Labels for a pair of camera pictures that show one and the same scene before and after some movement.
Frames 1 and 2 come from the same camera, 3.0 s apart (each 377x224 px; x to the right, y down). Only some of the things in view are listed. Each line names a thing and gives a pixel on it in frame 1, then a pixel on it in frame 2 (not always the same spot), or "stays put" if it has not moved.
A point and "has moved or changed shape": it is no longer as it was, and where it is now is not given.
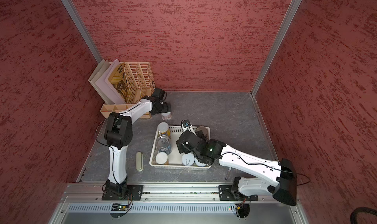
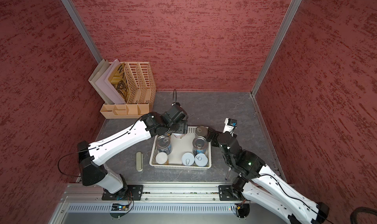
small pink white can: [166, 116] has moved or changed shape
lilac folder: [106, 86] stays put
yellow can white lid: [161, 158] stays put
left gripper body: [162, 108] → [172, 127]
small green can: [199, 163] stays put
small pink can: [187, 159] stays put
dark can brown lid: [201, 131] stays put
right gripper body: [186, 149] → [229, 159]
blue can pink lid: [164, 144] stays put
